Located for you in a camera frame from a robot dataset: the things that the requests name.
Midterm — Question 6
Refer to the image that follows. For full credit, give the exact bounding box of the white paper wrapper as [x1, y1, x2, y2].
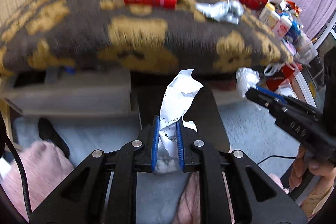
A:
[153, 69, 203, 174]

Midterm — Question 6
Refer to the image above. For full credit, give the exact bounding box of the red gift bag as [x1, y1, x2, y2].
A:
[264, 63, 302, 92]

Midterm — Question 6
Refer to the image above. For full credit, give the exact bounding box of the bear pattern fuzzy blanket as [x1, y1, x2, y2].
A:
[1, 0, 293, 76]

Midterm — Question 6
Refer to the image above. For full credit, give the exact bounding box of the white bottle pink label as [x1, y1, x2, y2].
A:
[272, 15, 292, 39]

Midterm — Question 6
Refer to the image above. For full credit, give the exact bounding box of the person's right hand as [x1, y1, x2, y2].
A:
[289, 145, 335, 195]

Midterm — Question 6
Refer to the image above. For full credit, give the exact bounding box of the black cable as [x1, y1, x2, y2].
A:
[0, 110, 34, 214]

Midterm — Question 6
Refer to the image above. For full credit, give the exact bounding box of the white jar orange label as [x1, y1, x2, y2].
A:
[265, 11, 281, 29]

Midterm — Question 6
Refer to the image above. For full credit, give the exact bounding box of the white tissue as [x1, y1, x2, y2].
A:
[236, 67, 260, 98]

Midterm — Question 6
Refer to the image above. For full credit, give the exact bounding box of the silver white foil bag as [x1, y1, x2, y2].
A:
[195, 0, 244, 25]

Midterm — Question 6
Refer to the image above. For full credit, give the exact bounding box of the white bottle yellow cap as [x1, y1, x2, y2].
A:
[259, 3, 276, 22]

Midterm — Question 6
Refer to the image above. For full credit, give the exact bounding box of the black trash bin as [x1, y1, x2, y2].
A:
[130, 72, 230, 152]

